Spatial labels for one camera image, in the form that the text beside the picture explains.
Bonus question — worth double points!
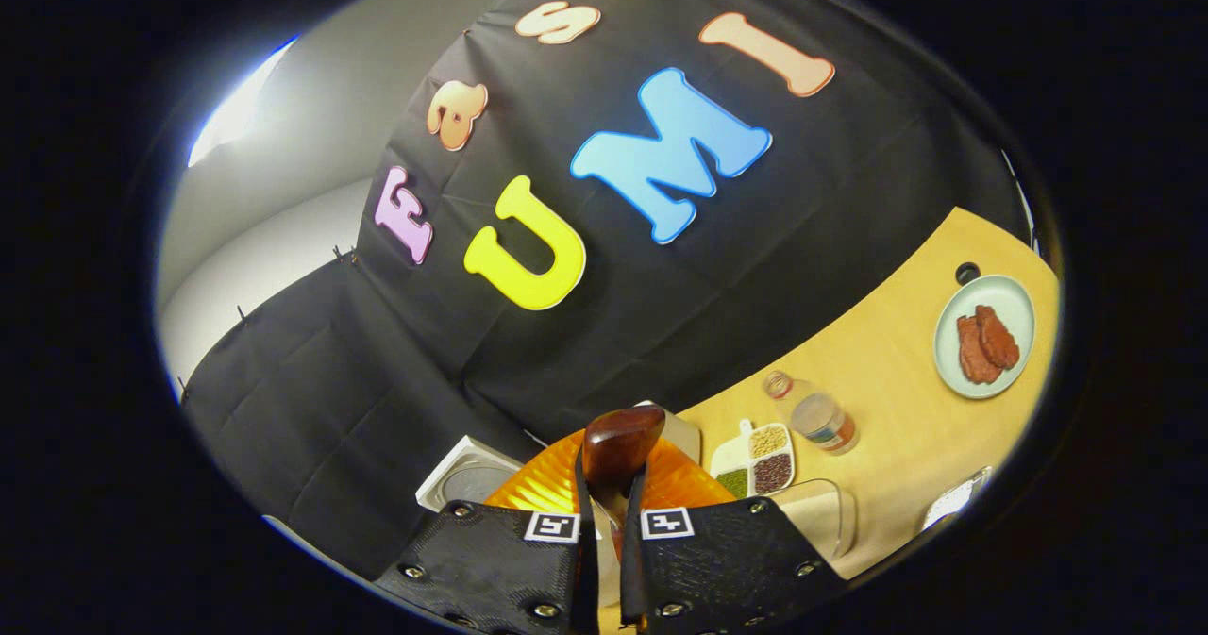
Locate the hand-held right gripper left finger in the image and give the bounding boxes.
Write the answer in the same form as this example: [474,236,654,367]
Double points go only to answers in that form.
[373,429,601,635]

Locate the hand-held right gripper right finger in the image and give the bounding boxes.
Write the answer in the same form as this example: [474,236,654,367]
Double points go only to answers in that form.
[618,435,850,635]

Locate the white rice cooker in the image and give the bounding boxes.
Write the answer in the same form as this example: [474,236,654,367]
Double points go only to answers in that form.
[415,434,526,513]

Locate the brown wooden spoon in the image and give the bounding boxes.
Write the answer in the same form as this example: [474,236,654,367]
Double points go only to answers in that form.
[577,405,667,632]

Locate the wire chopstick holder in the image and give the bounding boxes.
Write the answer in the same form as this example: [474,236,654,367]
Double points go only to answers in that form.
[919,465,994,533]

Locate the white divided grain dish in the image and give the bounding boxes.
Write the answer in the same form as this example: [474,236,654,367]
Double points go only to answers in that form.
[709,418,797,500]

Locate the white toaster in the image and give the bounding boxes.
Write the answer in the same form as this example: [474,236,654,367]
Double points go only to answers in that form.
[634,400,702,467]

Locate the clear plastic water bottle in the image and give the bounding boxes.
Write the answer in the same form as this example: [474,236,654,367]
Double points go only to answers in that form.
[762,370,861,456]

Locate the black backdrop cloth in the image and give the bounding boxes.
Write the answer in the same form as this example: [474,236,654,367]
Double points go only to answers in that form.
[179,0,1036,581]

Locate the pale green plate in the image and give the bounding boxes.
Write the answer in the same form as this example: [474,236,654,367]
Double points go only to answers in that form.
[932,274,1037,401]

